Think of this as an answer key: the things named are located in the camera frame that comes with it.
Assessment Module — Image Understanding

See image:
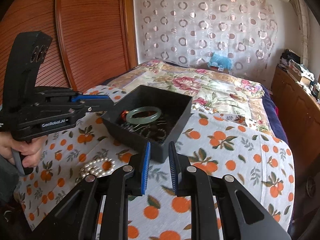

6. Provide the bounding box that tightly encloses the white pearl bracelet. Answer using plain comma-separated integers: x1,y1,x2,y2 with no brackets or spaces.
75,157,117,184

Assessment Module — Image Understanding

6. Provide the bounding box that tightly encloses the red bead jewelry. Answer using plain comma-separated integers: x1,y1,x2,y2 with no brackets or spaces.
120,110,130,122

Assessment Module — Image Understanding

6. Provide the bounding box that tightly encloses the black jewelry box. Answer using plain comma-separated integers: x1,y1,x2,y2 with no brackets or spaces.
101,85,192,163

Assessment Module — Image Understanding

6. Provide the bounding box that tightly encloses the person's left hand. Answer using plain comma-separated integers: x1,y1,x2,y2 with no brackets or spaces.
1,132,47,167

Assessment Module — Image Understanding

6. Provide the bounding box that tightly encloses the green jade bangle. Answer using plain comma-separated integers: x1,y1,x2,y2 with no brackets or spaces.
126,106,162,125

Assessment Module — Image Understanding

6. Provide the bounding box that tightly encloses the red wooden wardrobe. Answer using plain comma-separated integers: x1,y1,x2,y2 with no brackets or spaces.
1,0,138,92

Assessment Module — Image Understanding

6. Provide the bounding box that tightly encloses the orange print white blanket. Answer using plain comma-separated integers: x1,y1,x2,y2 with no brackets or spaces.
13,84,296,240

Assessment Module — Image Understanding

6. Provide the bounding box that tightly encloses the navy blue bed sheet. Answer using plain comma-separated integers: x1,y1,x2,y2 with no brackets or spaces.
261,85,288,144

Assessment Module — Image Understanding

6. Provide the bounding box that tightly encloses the circle pattern sheer curtain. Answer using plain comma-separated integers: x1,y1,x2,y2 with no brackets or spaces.
135,0,278,75

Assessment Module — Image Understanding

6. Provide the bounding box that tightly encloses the brown wooden side cabinet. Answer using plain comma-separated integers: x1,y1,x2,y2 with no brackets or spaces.
270,65,320,181

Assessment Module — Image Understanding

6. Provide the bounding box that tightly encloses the floral quilt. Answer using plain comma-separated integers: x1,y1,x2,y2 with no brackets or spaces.
107,60,273,135

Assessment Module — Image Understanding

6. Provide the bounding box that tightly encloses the blue plastic bag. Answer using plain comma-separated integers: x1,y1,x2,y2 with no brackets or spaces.
207,53,232,70

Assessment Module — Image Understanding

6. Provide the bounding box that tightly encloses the clutter pile on cabinet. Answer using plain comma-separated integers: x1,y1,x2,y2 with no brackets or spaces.
278,49,319,100

